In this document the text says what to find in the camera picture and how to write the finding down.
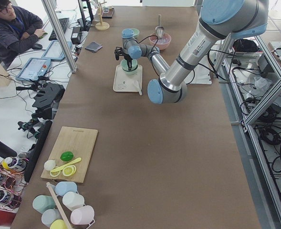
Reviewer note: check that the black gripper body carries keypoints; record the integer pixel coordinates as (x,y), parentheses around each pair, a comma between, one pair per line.
(128,58)

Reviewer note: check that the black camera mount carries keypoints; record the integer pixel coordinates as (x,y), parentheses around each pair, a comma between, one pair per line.
(46,104)

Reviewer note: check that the white garlic bulb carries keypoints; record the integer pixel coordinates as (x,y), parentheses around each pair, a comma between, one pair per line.
(49,165)

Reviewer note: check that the pale green plastic cup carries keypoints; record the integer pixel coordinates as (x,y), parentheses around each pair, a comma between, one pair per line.
(73,200)

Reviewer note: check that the cream rabbit tray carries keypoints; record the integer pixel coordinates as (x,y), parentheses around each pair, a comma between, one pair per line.
(124,83)

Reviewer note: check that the blue teach pendant tablet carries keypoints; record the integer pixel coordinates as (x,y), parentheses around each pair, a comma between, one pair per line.
(33,69)

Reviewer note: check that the pink bowl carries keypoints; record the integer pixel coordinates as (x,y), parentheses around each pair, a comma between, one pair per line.
(161,47)

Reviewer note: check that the bamboo cutting board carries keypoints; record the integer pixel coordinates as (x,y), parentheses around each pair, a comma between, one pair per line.
(79,141)

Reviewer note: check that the white wire cup rack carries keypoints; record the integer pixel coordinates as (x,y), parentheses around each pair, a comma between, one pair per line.
(66,210)

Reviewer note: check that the aluminium frame post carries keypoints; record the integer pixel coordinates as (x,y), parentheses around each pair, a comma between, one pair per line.
(48,6)

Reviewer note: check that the pink plastic cup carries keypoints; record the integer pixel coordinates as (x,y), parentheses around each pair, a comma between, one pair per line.
(83,216)

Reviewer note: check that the yellow plastic knife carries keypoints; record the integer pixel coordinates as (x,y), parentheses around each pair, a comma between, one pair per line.
(67,164)

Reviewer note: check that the black computer mouse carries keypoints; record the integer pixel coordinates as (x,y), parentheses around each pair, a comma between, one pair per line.
(36,46)

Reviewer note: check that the green bowl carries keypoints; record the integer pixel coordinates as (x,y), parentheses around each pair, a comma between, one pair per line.
(136,32)
(130,72)
(124,64)

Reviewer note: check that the wooden rack handle bar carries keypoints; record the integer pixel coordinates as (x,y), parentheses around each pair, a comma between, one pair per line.
(59,207)

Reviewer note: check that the green bowl on tray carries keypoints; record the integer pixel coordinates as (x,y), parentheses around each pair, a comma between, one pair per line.
(130,72)

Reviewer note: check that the yellow drink bottle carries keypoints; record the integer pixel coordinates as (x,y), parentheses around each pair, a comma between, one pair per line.
(15,163)

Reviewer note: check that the black bar device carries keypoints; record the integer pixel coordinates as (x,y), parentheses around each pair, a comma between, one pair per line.
(37,151)

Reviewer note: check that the lemon slice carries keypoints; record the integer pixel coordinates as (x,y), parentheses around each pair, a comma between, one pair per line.
(54,174)
(69,170)

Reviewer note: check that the grey folded cloth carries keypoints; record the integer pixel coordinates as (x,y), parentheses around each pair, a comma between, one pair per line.
(93,47)

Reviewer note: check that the copper wire bottle rack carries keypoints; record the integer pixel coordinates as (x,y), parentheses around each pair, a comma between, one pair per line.
(12,185)

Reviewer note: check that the black thermos bottle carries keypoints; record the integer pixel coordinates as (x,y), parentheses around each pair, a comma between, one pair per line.
(0,148)

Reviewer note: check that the metal ice scoop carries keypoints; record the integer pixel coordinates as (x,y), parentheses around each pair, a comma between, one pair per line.
(159,29)

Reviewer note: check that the wooden mug tree stand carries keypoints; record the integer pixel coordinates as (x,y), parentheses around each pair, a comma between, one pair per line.
(101,25)

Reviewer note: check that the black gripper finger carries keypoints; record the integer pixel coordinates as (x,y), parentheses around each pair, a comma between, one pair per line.
(129,64)
(132,64)

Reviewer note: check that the clear ice cubes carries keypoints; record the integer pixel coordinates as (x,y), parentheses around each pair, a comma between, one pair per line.
(159,41)

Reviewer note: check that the teal plastic cup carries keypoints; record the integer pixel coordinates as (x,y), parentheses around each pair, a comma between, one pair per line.
(41,203)

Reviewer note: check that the white ceramic spoon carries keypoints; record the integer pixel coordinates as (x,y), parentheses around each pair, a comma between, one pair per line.
(136,84)

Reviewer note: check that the dark wooden tray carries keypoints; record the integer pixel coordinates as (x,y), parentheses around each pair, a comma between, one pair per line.
(107,13)

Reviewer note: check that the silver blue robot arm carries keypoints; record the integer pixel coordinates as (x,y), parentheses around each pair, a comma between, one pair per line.
(218,19)

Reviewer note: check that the seated person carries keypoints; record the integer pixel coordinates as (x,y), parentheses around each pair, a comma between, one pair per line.
(19,31)

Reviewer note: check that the aluminium side frame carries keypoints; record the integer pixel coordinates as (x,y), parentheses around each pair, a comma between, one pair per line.
(253,82)

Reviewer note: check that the green lime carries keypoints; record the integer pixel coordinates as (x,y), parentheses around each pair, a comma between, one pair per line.
(66,156)

